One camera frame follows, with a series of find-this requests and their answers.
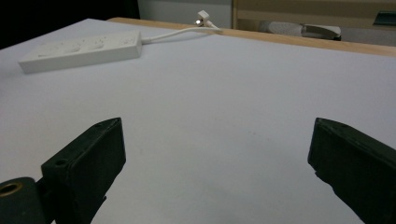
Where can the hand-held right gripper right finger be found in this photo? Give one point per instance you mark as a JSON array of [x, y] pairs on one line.
[[355, 161]]

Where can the white power strip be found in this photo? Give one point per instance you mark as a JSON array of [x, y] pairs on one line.
[[81, 51]]

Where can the dark green box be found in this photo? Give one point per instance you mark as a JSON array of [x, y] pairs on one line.
[[385, 18]]

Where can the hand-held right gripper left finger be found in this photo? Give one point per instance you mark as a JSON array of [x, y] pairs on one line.
[[84, 161]]

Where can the white plug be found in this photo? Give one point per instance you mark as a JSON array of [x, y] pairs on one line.
[[204, 18]]

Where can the grey slipper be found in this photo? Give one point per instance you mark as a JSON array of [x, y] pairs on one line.
[[300, 30]]

